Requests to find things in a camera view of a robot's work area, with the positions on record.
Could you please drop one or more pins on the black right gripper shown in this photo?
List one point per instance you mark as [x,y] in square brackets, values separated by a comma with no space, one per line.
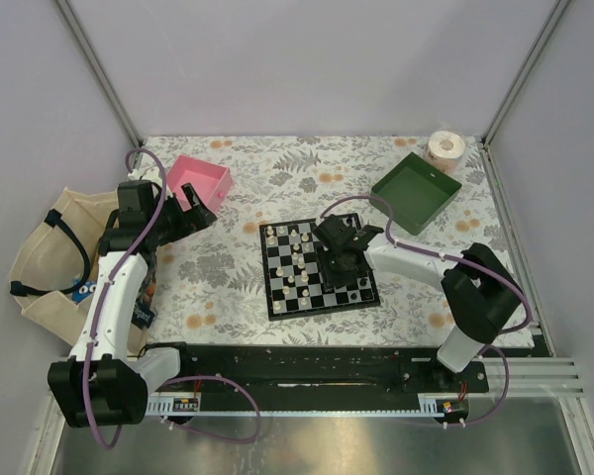
[330,279]

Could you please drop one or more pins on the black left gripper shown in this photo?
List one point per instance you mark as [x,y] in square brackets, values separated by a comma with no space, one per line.
[189,221]

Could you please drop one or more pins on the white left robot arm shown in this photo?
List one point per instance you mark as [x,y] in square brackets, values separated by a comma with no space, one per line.
[97,385]

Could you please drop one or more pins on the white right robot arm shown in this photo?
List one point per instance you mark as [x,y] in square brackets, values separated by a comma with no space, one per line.
[480,292]

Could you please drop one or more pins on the pink square tray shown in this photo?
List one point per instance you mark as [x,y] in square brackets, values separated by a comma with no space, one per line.
[212,182]

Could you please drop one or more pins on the black and white chessboard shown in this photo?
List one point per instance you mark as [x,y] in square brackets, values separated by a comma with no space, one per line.
[294,280]

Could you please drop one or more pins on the floral patterned table mat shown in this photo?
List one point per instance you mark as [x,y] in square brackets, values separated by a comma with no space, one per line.
[210,287]

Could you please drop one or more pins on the green square tray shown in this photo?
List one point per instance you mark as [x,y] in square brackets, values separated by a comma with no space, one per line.
[416,192]

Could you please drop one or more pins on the blue printed package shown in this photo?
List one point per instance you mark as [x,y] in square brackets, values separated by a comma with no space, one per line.
[81,292]

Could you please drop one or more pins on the beige canvas tote bag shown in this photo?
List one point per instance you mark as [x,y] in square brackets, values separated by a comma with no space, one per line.
[49,261]

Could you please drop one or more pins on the toilet paper roll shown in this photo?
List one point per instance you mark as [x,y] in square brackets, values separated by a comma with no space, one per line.
[445,151]

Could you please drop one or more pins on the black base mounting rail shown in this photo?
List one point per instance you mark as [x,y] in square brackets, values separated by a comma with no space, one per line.
[292,381]

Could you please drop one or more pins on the aluminium frame post left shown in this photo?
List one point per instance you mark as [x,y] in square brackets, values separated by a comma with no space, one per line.
[94,64]

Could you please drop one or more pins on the aluminium frame post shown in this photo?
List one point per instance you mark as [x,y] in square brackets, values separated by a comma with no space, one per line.
[94,64]
[550,25]

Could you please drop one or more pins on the aluminium frame post right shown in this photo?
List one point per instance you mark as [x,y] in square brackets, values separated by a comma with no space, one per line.
[550,25]

